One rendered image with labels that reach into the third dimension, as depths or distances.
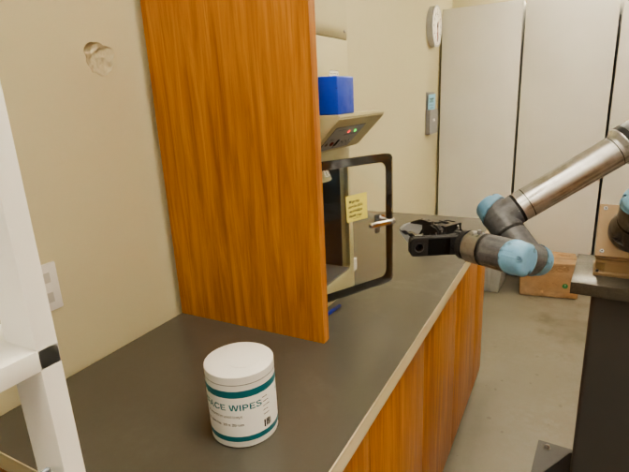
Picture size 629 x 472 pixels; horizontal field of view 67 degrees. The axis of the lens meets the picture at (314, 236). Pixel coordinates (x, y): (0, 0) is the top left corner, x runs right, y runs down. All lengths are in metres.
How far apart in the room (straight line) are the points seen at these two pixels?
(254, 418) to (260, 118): 0.67
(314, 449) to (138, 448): 0.33
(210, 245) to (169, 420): 0.50
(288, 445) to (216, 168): 0.71
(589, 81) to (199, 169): 3.33
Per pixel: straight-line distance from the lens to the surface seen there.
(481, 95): 4.22
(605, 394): 1.99
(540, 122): 4.18
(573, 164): 1.27
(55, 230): 1.26
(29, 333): 0.46
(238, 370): 0.90
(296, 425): 1.00
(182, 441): 1.01
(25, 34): 1.26
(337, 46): 1.45
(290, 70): 1.14
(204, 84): 1.28
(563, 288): 4.08
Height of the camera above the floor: 1.55
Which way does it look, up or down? 16 degrees down
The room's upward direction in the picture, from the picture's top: 3 degrees counter-clockwise
